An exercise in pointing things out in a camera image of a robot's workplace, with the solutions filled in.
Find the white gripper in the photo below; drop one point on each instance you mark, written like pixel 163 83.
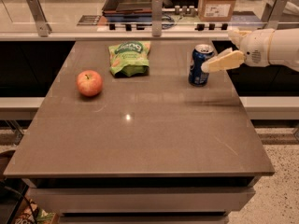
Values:
pixel 256 48

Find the blue pepsi can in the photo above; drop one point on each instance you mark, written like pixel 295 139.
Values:
pixel 200 54

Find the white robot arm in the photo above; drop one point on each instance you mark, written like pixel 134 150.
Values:
pixel 284 48

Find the brown cardboard box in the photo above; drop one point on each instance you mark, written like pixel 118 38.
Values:
pixel 216 10

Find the glass barrier panel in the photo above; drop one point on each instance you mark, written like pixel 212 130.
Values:
pixel 77 17

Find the green chip bag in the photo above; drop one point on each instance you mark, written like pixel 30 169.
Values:
pixel 129 58

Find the orange framed dark tray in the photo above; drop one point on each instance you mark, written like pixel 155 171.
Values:
pixel 126 7

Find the red apple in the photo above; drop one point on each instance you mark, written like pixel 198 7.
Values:
pixel 89 83

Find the white table drawer base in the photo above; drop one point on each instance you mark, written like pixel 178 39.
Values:
pixel 206 205

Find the snack box on floor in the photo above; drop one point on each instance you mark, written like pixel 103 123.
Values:
pixel 30 213

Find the right metal glass bracket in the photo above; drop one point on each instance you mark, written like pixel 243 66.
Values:
pixel 270 18

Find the metal glass bracket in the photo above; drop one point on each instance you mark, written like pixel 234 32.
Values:
pixel 42 25
pixel 156 15
pixel 270 18

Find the middle metal glass bracket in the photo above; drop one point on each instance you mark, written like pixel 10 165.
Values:
pixel 156 15

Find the left metal glass bracket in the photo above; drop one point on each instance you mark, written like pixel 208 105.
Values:
pixel 42 25

